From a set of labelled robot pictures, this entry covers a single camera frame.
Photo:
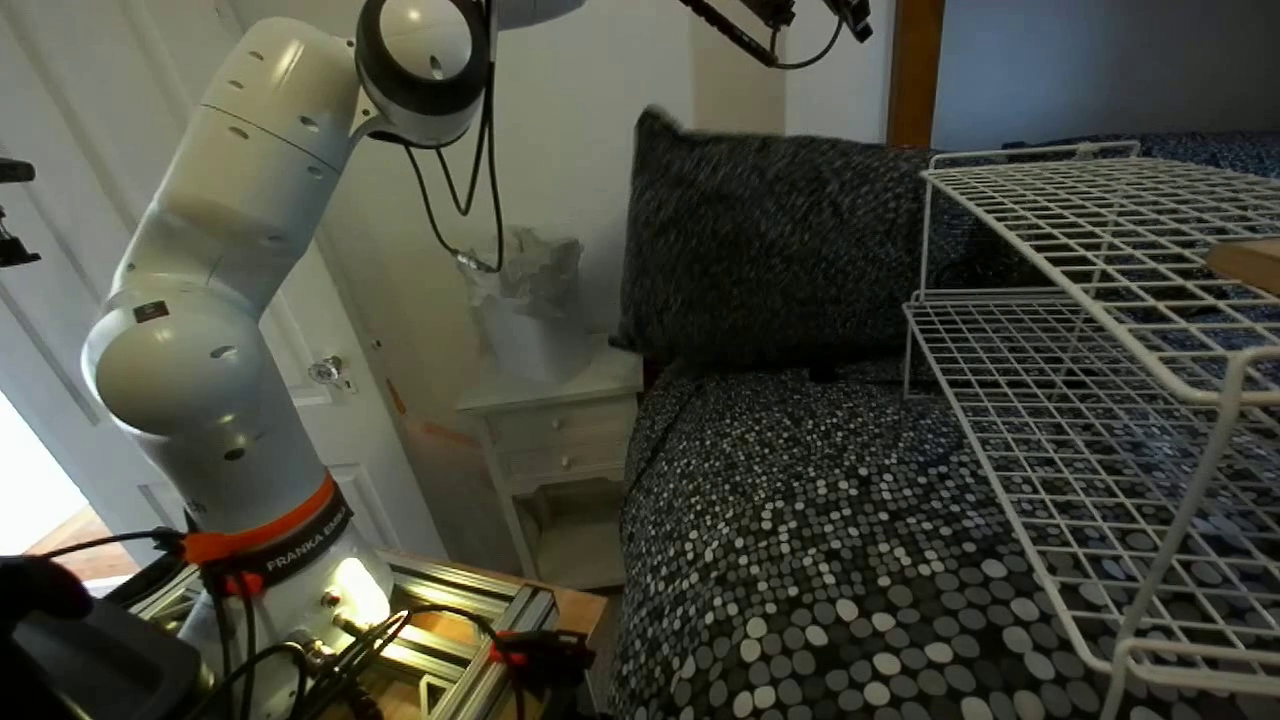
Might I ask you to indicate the white nightstand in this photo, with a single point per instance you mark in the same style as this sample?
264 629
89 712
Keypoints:
561 440

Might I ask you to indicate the aluminium base frame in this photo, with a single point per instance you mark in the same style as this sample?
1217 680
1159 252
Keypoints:
455 627

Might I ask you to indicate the red black clamp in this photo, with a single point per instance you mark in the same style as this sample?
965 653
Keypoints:
533 653

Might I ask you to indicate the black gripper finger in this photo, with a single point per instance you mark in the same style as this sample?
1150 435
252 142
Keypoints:
729 35
848 17

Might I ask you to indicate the white panelled door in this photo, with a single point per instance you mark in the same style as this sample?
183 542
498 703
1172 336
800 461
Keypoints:
53 147

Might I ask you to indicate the black dotted pillow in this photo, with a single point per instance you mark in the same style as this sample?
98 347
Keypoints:
775 252

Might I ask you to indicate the bin with plastic bag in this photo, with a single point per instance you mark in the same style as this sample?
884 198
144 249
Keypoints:
533 313

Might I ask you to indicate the wooden bunk bed frame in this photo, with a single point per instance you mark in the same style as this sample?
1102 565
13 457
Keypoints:
915 75

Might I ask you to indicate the black box device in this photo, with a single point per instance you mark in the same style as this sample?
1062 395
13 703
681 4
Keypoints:
80 653

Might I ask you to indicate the black camera stand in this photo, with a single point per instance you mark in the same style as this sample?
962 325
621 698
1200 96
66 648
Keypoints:
13 221

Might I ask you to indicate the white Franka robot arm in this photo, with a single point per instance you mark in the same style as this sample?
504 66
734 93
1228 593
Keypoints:
226 292

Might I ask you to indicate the wooden base board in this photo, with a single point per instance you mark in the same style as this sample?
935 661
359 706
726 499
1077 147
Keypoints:
567 615

